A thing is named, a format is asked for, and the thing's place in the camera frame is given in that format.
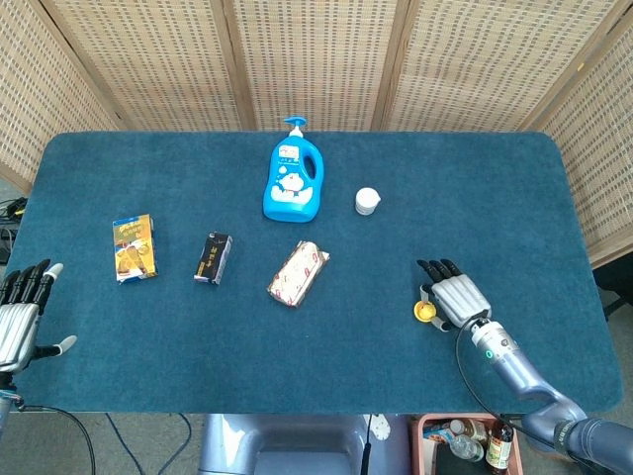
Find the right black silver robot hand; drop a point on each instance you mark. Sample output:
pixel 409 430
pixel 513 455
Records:
pixel 460 297

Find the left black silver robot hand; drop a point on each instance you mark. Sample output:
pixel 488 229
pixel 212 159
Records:
pixel 17 336

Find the yellow snack box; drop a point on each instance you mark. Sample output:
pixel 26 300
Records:
pixel 134 247

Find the black carton box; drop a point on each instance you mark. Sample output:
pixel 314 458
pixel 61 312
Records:
pixel 212 258

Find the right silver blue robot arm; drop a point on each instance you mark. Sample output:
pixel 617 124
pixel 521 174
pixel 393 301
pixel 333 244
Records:
pixel 519 366

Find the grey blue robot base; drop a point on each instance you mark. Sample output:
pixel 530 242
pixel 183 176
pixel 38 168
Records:
pixel 297 445

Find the brown labelled bottle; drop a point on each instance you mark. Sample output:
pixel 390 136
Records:
pixel 498 445

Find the blue felt table cover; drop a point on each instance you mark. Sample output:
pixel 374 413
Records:
pixel 316 356

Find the blue cartoon pump bottle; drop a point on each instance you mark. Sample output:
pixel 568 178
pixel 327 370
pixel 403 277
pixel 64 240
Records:
pixel 292 198

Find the white perforated plate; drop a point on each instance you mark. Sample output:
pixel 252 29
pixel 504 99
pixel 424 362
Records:
pixel 381 426

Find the woven rattan screen panel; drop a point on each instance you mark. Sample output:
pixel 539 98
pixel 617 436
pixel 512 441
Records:
pixel 598 148
pixel 484 64
pixel 316 59
pixel 148 64
pixel 44 99

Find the small white jar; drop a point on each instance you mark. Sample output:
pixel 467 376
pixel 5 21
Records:
pixel 367 202

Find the blue orange packet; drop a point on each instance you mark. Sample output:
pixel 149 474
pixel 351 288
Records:
pixel 436 434

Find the pink plastic bin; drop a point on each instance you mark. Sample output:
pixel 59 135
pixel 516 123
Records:
pixel 516 445

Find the pink white snack packet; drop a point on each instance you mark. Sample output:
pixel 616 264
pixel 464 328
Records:
pixel 298 274

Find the yellow round disc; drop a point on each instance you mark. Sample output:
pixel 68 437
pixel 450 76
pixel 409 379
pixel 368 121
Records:
pixel 420 313

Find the thin black antenna rod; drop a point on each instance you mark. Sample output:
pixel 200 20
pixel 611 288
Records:
pixel 367 445

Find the clear plastic bottle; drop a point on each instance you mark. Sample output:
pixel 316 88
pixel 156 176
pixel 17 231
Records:
pixel 465 445

